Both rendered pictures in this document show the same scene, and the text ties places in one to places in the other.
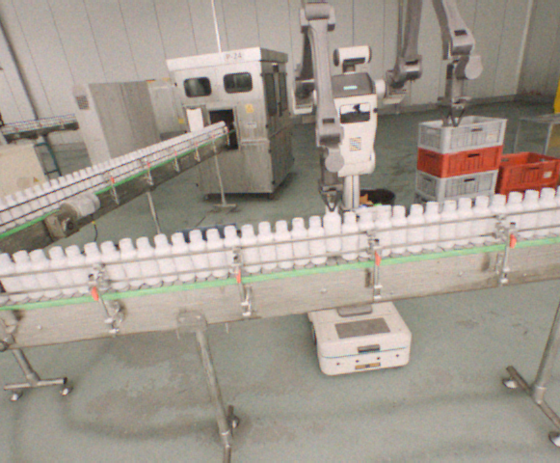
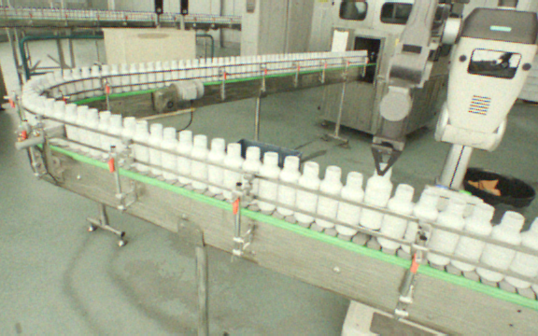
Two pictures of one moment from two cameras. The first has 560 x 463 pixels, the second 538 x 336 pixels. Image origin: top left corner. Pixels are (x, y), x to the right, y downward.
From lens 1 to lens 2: 35 cm
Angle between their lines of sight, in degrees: 22
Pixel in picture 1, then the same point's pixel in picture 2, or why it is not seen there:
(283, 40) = not seen: outside the picture
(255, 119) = not seen: hidden behind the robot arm
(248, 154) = (380, 92)
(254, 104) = not seen: hidden behind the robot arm
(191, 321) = (190, 232)
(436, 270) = (510, 320)
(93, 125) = (252, 29)
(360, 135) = (490, 95)
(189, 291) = (193, 201)
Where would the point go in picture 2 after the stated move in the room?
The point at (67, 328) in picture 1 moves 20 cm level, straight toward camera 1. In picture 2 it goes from (97, 189) to (83, 218)
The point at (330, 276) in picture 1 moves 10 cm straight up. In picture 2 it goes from (349, 256) to (357, 223)
